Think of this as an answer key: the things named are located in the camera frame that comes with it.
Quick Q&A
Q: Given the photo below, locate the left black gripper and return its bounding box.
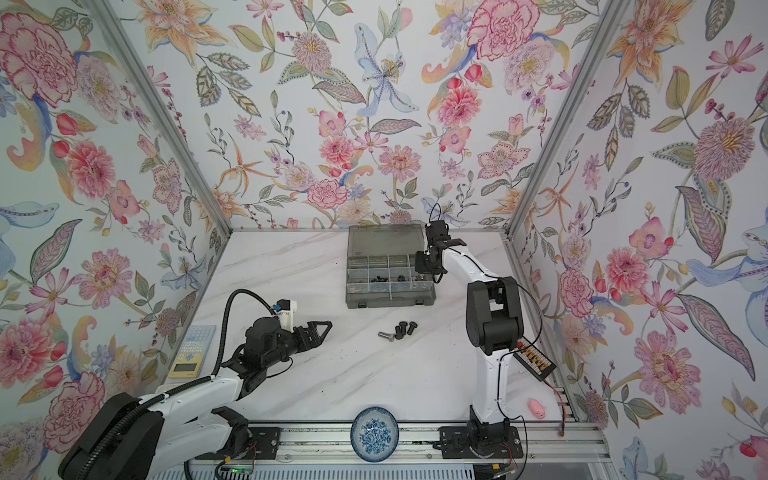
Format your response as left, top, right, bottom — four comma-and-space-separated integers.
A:
261, 320, 332, 371

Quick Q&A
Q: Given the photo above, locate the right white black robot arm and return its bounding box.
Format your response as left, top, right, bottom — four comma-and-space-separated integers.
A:
415, 220, 524, 450

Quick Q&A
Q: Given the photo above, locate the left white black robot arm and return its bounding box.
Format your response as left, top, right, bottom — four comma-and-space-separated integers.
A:
58, 317, 333, 479

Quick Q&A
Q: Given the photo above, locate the grey compartment organizer box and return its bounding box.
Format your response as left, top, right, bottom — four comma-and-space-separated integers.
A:
345, 224, 436, 309

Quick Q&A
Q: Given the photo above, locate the blue patterned ceramic plate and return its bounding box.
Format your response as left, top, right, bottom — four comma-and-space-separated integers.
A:
350, 406, 400, 463

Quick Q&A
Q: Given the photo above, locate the yellow grey calculator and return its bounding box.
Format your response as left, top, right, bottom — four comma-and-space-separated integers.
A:
168, 325, 217, 381

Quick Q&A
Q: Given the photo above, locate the black case of bits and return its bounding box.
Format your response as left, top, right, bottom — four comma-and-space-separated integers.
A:
513, 337, 556, 382

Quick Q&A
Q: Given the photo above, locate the pink small toy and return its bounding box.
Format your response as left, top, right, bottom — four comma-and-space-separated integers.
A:
527, 398, 546, 420

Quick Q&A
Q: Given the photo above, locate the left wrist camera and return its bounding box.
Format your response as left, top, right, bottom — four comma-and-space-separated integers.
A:
273, 299, 297, 332

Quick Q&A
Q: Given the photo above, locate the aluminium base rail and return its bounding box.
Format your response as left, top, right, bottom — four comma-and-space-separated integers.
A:
229, 421, 610, 466

